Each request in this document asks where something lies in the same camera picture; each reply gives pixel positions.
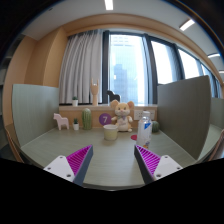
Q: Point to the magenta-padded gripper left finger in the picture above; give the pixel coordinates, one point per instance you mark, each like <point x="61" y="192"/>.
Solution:
<point x="63" y="166"/>

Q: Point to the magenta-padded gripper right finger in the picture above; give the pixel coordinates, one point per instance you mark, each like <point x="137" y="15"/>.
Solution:
<point x="163" y="166"/>

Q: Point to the clear plastic water bottle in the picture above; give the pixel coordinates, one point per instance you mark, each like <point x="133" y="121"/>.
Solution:
<point x="144" y="130"/>

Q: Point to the round green cactus figure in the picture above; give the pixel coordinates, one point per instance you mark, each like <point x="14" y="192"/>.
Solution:
<point x="155" y="127"/>

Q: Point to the small potted plant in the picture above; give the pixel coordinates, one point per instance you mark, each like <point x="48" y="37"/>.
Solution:
<point x="76" y="126"/>
<point x="75" y="102"/>

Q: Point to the pink toy horse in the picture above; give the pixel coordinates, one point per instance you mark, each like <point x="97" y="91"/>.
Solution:
<point x="61" y="120"/>

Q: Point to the tall green cactus figure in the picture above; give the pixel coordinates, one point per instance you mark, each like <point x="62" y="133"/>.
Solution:
<point x="87" y="119"/>

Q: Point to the grey-green desk partition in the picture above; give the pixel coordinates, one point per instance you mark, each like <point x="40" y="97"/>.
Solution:
<point x="183" y="113"/>
<point x="35" y="111"/>

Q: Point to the pale yellow cup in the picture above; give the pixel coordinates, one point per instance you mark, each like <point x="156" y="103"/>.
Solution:
<point x="110" y="132"/>

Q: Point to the round purple number sign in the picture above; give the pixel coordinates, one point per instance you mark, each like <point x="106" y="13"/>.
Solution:
<point x="104" y="119"/>

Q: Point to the plush mouse toy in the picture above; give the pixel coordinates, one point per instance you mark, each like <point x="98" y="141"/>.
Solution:
<point x="122" y="115"/>

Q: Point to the wooden desk ledge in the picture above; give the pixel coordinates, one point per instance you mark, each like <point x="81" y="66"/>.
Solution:
<point x="96" y="110"/>

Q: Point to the wooden hand figure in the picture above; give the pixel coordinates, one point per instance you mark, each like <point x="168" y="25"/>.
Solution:
<point x="95" y="91"/>

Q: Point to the black cat figure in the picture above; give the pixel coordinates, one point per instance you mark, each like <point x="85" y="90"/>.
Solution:
<point x="114" y="97"/>

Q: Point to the grey window curtain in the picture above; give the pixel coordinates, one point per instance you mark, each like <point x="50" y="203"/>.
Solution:
<point x="80" y="66"/>

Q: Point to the white wall outlet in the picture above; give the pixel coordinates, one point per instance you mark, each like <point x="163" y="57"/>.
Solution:
<point x="152" y="114"/>
<point x="138" y="115"/>

